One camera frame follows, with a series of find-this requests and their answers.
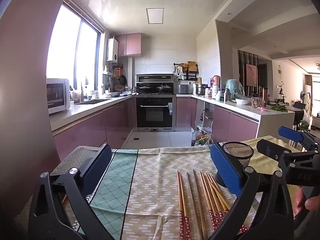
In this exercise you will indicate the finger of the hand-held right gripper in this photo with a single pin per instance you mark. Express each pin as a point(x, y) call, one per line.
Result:
point(291, 133)
point(275, 151)

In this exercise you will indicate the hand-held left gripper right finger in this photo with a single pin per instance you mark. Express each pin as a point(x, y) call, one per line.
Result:
point(225, 170)

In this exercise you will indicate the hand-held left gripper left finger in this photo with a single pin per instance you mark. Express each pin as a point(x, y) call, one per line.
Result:
point(100, 167)

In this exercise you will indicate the black mesh holder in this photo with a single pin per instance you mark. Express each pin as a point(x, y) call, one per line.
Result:
point(240, 152)

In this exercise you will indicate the bunch of wooden chopsticks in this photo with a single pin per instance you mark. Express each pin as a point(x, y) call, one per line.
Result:
point(217, 200)

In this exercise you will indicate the person's right hand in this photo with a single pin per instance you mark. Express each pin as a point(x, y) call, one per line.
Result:
point(313, 203)

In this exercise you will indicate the white plastic bag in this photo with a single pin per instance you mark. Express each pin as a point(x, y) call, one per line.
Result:
point(307, 120)

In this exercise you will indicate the black dining chair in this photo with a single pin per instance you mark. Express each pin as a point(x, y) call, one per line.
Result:
point(298, 107)

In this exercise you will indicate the green vegetables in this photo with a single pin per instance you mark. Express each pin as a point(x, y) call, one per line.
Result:
point(279, 108)

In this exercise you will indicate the plastic bags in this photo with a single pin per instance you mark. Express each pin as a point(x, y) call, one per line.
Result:
point(206, 135)

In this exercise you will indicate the pink kitchen base cabinets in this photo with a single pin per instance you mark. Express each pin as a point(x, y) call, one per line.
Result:
point(225, 122)
point(100, 127)

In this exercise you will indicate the cooking oil bottle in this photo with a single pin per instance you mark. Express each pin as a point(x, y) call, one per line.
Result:
point(195, 137)

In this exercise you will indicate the brown thermos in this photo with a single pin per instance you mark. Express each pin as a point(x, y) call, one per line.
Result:
point(265, 95)

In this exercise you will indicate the patterned tablecloth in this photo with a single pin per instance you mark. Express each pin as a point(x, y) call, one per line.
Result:
point(155, 170)

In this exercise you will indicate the white bowl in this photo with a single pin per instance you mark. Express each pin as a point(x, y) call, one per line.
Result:
point(242, 101)

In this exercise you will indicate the metal flask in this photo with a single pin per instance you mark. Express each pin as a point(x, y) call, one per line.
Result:
point(227, 95)

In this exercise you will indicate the black integrated stove with oven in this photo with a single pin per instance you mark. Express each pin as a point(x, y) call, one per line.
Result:
point(153, 112)

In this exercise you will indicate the white microwave oven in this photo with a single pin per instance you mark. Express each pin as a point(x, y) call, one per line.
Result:
point(58, 95)

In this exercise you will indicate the steel stock pot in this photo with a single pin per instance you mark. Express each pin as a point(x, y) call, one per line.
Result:
point(200, 90)

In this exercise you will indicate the dark slatted partition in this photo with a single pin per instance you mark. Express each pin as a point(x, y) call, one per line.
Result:
point(242, 65)

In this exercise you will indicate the black lidded pot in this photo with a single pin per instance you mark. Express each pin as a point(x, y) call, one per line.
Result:
point(145, 90)
point(164, 89)

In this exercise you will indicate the pink kettle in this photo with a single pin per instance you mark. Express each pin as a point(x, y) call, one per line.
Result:
point(216, 80)

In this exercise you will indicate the hanging frying pan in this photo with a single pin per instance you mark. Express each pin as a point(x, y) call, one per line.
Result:
point(123, 80)

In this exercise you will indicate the wooden cutting board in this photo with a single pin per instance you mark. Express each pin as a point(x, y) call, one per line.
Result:
point(192, 66)

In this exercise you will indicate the white water heater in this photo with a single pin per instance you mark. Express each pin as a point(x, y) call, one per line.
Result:
point(112, 50)

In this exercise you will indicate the kitchen window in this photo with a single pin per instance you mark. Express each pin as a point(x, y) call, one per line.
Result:
point(72, 50)

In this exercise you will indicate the ceiling light panel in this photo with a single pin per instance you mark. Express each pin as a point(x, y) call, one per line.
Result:
point(155, 16)

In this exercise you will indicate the wall clock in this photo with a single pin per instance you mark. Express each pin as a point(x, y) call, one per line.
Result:
point(280, 71)

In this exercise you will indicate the wall painting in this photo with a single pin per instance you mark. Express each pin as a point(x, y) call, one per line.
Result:
point(251, 74)

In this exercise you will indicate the black wall rack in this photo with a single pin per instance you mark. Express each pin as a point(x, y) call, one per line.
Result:
point(186, 75)

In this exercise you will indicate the pink wall cabinet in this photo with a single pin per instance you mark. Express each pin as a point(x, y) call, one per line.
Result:
point(130, 44)

